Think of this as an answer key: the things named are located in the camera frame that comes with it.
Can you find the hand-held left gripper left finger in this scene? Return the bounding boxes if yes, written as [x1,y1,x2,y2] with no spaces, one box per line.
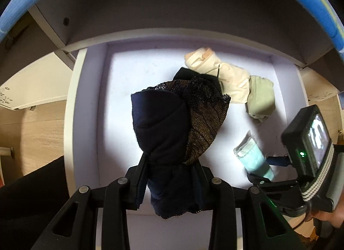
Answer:
[29,156,148,250]

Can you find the green knit sock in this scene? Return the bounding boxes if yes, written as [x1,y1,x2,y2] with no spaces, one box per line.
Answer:
[246,75,277,123]

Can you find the white drawer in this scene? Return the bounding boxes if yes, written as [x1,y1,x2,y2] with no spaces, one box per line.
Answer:
[63,41,309,221]

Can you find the cream garment with peach patch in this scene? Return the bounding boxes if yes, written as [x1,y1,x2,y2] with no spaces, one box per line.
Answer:
[184,48,221,74]

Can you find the person's black trousers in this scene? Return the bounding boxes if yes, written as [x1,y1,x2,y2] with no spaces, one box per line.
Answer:
[0,155,71,250]

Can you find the person's right hand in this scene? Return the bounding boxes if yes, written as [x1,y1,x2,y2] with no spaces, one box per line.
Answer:
[312,210,344,230]

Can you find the navy garment with lace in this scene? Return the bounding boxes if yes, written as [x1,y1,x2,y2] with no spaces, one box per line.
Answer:
[131,77,231,219]

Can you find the teal cloth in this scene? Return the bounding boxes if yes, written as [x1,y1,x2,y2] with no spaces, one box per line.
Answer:
[233,131,276,182]

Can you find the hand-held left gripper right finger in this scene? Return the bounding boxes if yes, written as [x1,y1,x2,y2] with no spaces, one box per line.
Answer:
[192,163,307,250]

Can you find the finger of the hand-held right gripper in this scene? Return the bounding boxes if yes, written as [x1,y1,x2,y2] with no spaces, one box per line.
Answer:
[247,173,300,190]
[265,155,293,167]

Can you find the black garment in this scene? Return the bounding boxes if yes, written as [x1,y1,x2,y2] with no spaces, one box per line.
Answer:
[173,68,223,97]

